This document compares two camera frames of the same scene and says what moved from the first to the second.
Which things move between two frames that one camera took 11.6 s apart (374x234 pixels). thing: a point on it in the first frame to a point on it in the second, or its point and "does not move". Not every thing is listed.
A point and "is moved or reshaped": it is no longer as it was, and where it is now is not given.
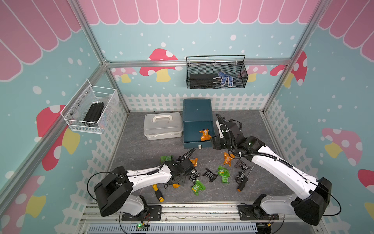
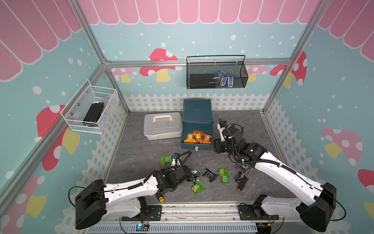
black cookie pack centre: x=210 y=175 does not move
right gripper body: x=219 y=143 does not move
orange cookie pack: x=205 y=137 is moved or reshaped
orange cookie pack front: x=175 y=185 is moved or reshaped
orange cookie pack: x=227 y=158 to x=198 y=135
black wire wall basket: x=218 y=71 does not move
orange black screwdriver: x=242 y=185 does not move
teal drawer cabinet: x=198 y=126 does not move
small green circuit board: x=141 y=227 does not move
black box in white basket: x=93 y=114 does not move
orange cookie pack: x=194 y=162 to x=191 y=138
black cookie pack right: x=240 y=177 does not move
